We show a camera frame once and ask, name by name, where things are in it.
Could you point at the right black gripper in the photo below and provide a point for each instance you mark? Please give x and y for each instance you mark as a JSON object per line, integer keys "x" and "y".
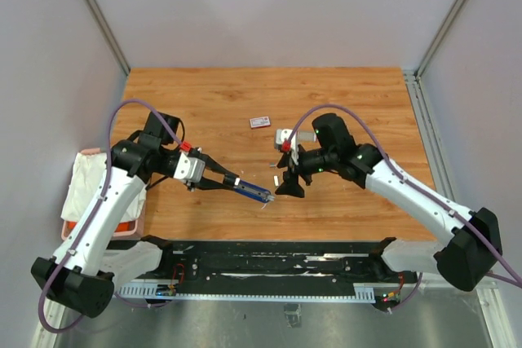
{"x": 291, "y": 186}

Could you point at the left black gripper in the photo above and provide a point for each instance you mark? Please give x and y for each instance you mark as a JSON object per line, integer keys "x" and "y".
{"x": 211, "y": 164}

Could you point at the blue black stapler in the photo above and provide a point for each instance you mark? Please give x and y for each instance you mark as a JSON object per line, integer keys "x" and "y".
{"x": 253, "y": 192}

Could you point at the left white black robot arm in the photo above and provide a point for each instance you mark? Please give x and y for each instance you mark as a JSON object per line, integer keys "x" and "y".
{"x": 78, "y": 275}

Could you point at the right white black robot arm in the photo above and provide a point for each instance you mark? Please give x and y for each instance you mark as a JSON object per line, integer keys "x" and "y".
{"x": 467, "y": 242}

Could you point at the red white staple box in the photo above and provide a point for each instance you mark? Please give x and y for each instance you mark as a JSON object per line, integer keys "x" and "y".
{"x": 259, "y": 122}

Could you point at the pink plastic basket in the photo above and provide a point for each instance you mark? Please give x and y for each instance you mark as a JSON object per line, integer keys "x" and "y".
{"x": 132, "y": 223}

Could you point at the white cloth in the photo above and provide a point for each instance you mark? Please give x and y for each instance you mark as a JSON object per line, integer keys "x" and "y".
{"x": 86, "y": 179}

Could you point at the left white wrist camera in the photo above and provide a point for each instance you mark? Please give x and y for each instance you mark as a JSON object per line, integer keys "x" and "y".
{"x": 189, "y": 169}

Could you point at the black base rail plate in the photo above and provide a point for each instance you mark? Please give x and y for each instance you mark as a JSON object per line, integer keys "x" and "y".
{"x": 296, "y": 266}

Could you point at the white slotted cable duct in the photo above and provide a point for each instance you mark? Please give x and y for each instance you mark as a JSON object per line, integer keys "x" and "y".
{"x": 155, "y": 292}

